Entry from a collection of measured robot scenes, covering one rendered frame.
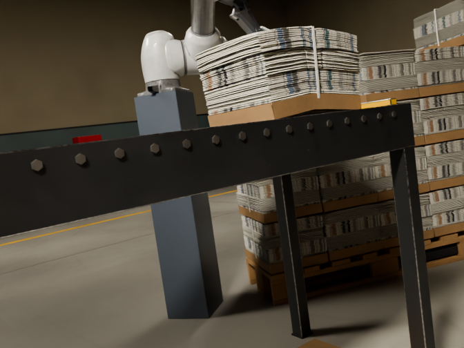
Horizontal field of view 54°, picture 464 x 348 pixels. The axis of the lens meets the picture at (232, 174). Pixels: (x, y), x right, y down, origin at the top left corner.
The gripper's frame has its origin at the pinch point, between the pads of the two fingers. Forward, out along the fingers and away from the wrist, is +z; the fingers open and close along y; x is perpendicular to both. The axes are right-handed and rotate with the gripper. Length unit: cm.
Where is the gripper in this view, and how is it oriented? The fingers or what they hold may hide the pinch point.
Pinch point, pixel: (275, 12)
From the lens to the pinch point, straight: 145.9
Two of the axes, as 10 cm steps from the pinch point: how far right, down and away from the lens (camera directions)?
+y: -1.1, 9.9, -0.9
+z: 7.9, 1.4, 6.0
